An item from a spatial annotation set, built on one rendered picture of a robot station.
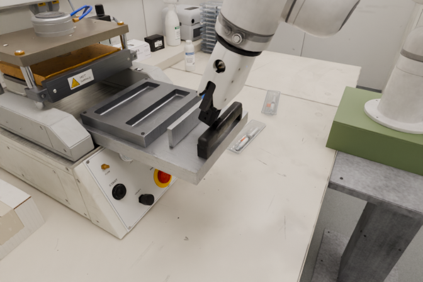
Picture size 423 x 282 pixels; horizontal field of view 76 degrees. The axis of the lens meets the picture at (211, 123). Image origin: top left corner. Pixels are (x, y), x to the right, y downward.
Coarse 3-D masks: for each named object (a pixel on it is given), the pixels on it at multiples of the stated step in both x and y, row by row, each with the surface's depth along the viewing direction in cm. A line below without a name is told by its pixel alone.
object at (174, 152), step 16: (192, 112) 51; (176, 128) 48; (192, 128) 53; (240, 128) 58; (112, 144) 51; (128, 144) 49; (160, 144) 49; (176, 144) 49; (192, 144) 49; (224, 144) 51; (144, 160) 49; (160, 160) 46; (176, 160) 46; (192, 160) 46; (208, 160) 46; (176, 176) 46; (192, 176) 44
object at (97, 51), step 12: (84, 48) 67; (96, 48) 67; (108, 48) 67; (120, 48) 68; (48, 60) 60; (60, 60) 60; (72, 60) 60; (84, 60) 60; (12, 72) 58; (36, 72) 54; (48, 72) 54; (60, 72) 55; (24, 84) 58
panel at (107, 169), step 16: (96, 160) 54; (112, 160) 57; (96, 176) 54; (112, 176) 57; (128, 176) 60; (144, 176) 63; (112, 192) 56; (128, 192) 59; (144, 192) 63; (160, 192) 66; (112, 208) 56; (128, 208) 59; (144, 208) 62; (128, 224) 58
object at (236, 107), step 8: (232, 104) 53; (240, 104) 54; (224, 112) 51; (232, 112) 51; (240, 112) 55; (216, 120) 49; (224, 120) 49; (232, 120) 52; (208, 128) 46; (216, 128) 46; (224, 128) 49; (200, 136) 45; (208, 136) 45; (216, 136) 46; (200, 144) 44; (208, 144) 44; (200, 152) 45; (208, 152) 45
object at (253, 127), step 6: (252, 120) 92; (246, 126) 90; (252, 126) 90; (258, 126) 90; (240, 132) 86; (246, 132) 86; (252, 132) 86; (234, 138) 84; (240, 138) 84; (246, 138) 84; (234, 144) 81; (240, 144) 81; (246, 144) 81; (240, 150) 79
